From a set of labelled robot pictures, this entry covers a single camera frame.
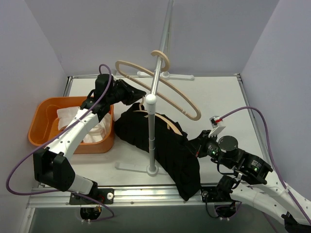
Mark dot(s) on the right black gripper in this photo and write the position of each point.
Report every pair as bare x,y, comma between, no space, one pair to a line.
200,144

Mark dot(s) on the silver clothes rack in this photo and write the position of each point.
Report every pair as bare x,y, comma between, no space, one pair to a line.
160,74

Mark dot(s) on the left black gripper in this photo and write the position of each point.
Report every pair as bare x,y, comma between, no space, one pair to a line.
125,91

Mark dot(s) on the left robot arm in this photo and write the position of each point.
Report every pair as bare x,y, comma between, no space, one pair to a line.
52,160

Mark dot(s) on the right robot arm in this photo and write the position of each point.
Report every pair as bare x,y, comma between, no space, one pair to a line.
253,181

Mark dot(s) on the aluminium mounting rail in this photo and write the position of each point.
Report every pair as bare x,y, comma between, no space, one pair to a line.
124,196

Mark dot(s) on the black garment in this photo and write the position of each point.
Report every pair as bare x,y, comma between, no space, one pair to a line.
170,148

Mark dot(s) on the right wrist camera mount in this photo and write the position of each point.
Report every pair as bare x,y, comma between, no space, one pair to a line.
217,126

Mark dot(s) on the orange plastic basket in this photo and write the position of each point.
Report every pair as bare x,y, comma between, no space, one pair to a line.
44,125

